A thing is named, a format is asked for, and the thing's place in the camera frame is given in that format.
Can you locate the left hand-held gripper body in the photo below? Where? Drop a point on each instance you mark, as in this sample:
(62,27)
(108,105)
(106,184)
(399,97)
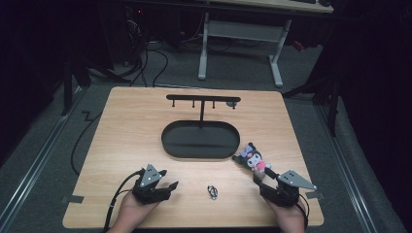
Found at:
(147,194)

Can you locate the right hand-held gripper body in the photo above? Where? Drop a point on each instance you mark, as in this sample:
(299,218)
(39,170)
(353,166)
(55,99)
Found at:
(285,195)

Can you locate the black key rack with tray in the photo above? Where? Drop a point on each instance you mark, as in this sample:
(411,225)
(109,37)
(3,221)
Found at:
(200,142)

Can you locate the person's right hand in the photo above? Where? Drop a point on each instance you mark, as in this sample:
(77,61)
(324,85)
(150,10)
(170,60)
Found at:
(290,218)

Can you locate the person's left hand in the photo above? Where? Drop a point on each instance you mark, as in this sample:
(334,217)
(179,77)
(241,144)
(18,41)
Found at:
(131,212)

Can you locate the grey tape piece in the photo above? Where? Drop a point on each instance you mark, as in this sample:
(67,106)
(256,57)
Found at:
(315,195)
(74,199)

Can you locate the black tripod stand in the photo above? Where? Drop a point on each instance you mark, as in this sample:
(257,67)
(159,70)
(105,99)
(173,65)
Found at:
(333,106)

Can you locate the black metal stand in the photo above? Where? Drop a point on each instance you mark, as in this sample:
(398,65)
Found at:
(67,87)

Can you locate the small red object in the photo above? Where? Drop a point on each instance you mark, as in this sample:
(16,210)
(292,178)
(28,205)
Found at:
(298,46)

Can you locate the dark computer tower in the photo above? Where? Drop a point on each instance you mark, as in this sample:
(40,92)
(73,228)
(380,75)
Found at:
(134,32)

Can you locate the desk with white legs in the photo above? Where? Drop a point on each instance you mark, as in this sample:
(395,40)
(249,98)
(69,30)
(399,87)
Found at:
(243,31)

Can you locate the black computer mouse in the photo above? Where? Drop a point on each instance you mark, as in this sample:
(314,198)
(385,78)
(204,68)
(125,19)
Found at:
(324,3)

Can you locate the metal floor rail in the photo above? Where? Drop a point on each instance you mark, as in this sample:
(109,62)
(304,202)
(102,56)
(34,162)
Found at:
(35,165)
(348,176)

